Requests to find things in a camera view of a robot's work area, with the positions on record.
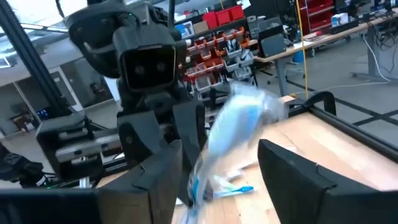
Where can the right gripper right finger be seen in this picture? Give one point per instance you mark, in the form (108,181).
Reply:
(311,202)

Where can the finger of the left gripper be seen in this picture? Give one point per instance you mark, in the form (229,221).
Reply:
(189,130)
(140,133)

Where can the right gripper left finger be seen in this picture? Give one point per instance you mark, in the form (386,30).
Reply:
(140,202)

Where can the blue toothbrush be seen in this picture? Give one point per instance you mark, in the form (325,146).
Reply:
(236,124)
(239,189)

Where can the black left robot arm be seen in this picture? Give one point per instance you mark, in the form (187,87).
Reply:
(93,34)

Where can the parts bin rack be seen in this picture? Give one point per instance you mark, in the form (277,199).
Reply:
(217,59)

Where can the red storage boxes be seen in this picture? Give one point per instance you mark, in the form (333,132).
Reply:
(222,17)

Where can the grey equipment box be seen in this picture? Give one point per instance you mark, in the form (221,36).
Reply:
(272,43)

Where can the wooden workbench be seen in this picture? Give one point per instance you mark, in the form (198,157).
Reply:
(326,39)

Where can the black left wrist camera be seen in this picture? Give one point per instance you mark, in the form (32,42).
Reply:
(146,65)

